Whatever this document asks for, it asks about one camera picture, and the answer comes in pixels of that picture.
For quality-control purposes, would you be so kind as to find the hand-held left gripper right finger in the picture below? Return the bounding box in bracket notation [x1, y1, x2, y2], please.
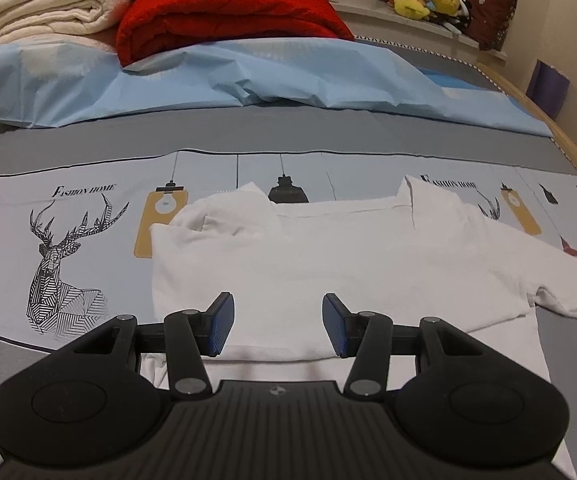
[321, 292, 474, 402]

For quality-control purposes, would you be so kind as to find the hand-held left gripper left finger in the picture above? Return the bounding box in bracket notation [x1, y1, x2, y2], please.
[71, 291, 236, 402]

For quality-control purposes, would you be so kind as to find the white long-sleeved shirt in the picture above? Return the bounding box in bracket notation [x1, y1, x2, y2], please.
[141, 175, 577, 480]

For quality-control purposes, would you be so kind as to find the grey deer print bed sheet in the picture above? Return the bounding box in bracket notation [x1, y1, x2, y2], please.
[0, 35, 577, 480]

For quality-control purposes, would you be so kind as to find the light blue sheet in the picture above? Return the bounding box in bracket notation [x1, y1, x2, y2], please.
[0, 37, 554, 137]

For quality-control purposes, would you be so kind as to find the window sill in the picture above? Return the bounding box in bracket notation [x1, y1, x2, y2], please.
[328, 0, 508, 63]

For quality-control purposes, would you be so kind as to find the red folded blanket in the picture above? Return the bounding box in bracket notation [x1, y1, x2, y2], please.
[116, 0, 356, 68]

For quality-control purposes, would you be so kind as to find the purple bag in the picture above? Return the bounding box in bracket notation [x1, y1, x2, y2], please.
[525, 59, 570, 121]

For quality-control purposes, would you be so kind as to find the striped plush toy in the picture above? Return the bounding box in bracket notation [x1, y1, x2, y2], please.
[447, 0, 473, 37]

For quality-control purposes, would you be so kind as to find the dark red cushion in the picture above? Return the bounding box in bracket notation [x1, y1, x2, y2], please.
[461, 0, 519, 52]

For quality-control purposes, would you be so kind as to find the cream folded blanket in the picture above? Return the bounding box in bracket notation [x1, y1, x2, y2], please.
[0, 0, 142, 71]

